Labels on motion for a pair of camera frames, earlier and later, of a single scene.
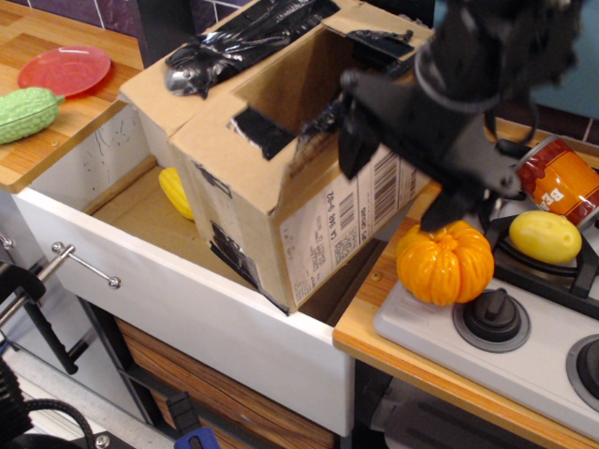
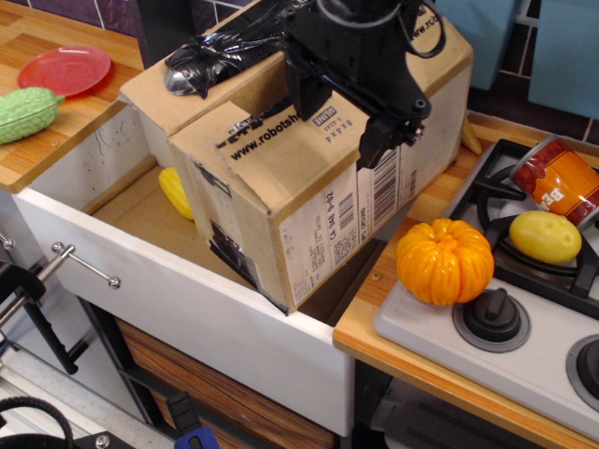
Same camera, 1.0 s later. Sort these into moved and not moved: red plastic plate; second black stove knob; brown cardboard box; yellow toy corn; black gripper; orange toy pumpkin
Moved: black gripper; brown cardboard box
Not moved: red plastic plate; orange toy pumpkin; second black stove knob; yellow toy corn
